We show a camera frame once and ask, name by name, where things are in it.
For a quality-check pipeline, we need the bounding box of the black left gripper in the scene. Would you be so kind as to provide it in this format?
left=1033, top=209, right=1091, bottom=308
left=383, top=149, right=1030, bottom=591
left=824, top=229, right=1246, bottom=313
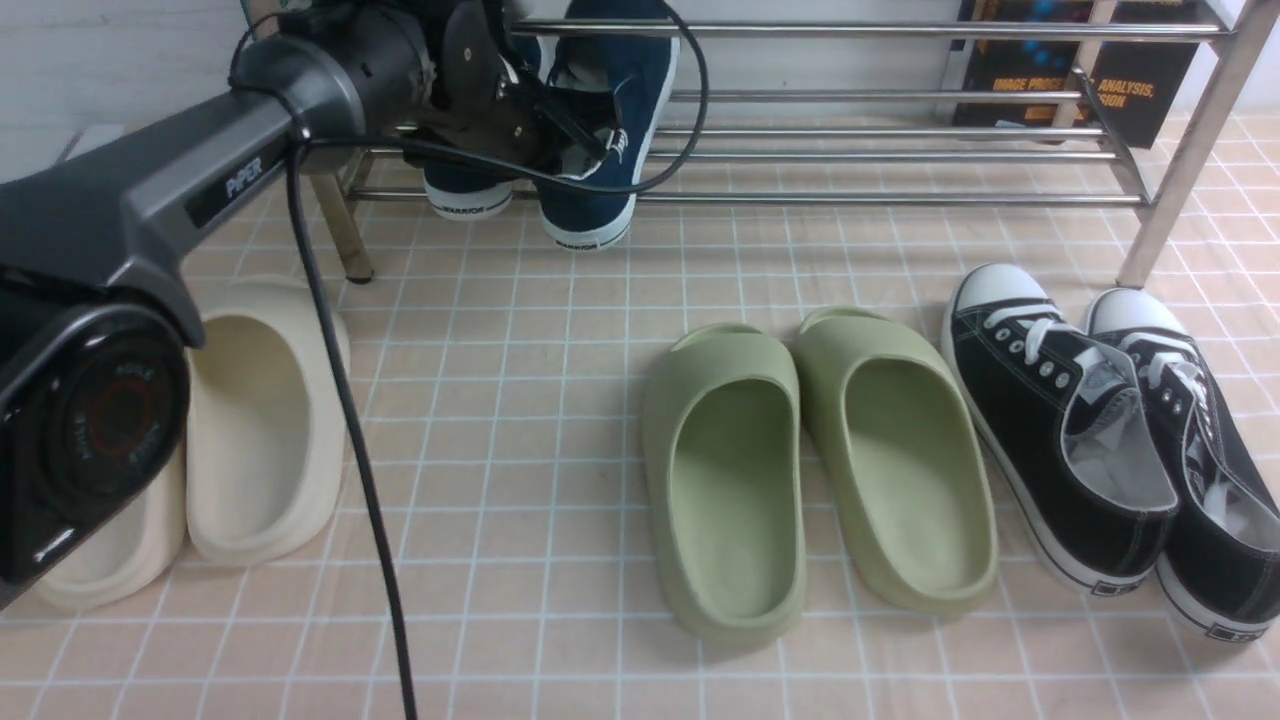
left=404, top=1, right=611, bottom=173

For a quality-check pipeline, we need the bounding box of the navy canvas shoe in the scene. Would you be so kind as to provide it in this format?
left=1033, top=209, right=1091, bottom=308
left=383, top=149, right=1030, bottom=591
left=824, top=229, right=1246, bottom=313
left=536, top=35, right=680, bottom=250
left=422, top=29, right=547, bottom=222

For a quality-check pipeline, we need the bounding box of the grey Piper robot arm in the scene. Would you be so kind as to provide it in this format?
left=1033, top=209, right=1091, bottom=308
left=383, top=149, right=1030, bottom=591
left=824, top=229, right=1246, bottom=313
left=1, top=1, right=529, bottom=605

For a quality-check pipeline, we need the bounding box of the steel shoe rack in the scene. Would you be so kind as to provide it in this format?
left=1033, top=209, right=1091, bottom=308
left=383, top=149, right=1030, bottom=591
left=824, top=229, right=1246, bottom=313
left=244, top=0, right=1280, bottom=290

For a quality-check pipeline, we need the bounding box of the green left slipper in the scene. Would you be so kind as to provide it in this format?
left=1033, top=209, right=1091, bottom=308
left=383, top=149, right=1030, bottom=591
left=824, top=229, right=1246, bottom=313
left=640, top=323, right=806, bottom=648

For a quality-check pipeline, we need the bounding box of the green slipper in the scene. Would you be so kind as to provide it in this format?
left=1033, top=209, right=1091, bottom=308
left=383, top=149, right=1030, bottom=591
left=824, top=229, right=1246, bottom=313
left=791, top=307, right=998, bottom=616
left=640, top=323, right=806, bottom=648

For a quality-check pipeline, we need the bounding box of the cream right slipper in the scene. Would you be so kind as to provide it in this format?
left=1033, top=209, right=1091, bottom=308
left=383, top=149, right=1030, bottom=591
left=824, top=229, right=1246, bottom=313
left=186, top=275, right=347, bottom=566

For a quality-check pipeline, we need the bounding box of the cream slipper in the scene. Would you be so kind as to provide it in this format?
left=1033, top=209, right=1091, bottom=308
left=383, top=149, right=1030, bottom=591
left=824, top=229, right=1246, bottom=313
left=186, top=275, right=347, bottom=566
left=35, top=447, right=187, bottom=611

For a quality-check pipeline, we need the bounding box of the cream left slipper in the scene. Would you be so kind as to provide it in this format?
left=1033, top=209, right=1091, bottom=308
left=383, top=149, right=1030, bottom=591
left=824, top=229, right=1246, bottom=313
left=35, top=447, right=187, bottom=611

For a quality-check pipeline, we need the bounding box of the green right slipper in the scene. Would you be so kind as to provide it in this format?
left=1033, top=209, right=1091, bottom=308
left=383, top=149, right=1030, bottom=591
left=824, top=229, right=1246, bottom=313
left=791, top=307, right=998, bottom=616

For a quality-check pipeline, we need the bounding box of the black orange-lettered book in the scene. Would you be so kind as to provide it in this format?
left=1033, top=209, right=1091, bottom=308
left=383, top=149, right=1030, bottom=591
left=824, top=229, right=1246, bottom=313
left=934, top=1, right=1198, bottom=149

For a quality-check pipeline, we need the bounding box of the black left canvas sneaker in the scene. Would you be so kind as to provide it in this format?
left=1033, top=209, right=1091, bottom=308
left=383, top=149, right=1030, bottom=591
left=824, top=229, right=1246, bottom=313
left=942, top=263, right=1180, bottom=597

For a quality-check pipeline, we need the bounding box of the black canvas sneaker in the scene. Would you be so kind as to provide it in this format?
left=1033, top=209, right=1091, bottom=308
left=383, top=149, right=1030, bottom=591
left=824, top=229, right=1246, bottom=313
left=942, top=263, right=1180, bottom=597
left=1085, top=287, right=1279, bottom=643

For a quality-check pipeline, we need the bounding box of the black right canvas sneaker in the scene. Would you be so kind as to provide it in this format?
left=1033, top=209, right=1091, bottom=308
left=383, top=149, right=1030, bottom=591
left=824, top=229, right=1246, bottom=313
left=1085, top=287, right=1279, bottom=643

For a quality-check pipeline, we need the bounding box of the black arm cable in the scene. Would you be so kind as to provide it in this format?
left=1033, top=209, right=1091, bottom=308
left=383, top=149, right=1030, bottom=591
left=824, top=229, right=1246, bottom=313
left=228, top=0, right=710, bottom=720

